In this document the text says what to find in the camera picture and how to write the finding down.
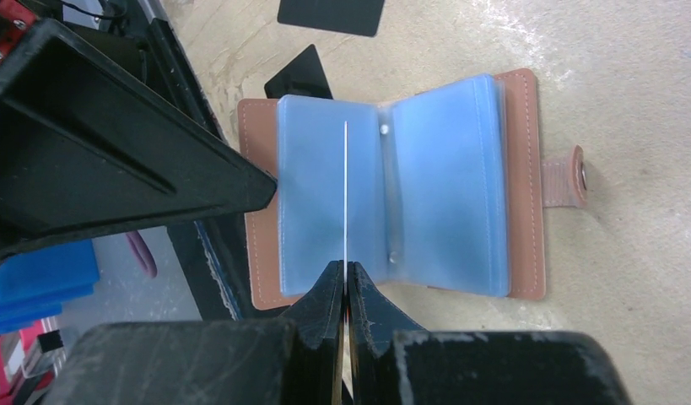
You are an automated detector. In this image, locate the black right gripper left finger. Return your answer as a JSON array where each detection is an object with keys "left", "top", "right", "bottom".
[{"left": 44, "top": 262, "right": 344, "bottom": 404}]

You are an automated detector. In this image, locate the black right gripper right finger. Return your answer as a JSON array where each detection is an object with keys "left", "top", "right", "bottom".
[{"left": 348, "top": 262, "right": 630, "bottom": 404}]

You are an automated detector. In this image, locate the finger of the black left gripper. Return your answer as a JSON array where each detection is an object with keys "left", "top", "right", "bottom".
[{"left": 0, "top": 19, "right": 276, "bottom": 262}]

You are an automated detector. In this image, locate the pink leather card holder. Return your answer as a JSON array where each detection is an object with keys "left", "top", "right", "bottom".
[{"left": 237, "top": 68, "right": 587, "bottom": 311}]

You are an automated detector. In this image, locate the single black card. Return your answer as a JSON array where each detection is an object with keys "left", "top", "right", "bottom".
[
  {"left": 264, "top": 44, "right": 333, "bottom": 100},
  {"left": 277, "top": 0, "right": 385, "bottom": 37}
]

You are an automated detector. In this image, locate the black VIP card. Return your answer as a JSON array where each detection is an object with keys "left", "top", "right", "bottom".
[{"left": 343, "top": 121, "right": 348, "bottom": 272}]

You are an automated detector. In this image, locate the blue plastic bin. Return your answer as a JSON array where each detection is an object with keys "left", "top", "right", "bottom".
[{"left": 0, "top": 240, "right": 100, "bottom": 334}]

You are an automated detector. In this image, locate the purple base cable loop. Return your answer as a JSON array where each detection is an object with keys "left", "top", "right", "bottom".
[{"left": 124, "top": 229, "right": 159, "bottom": 279}]

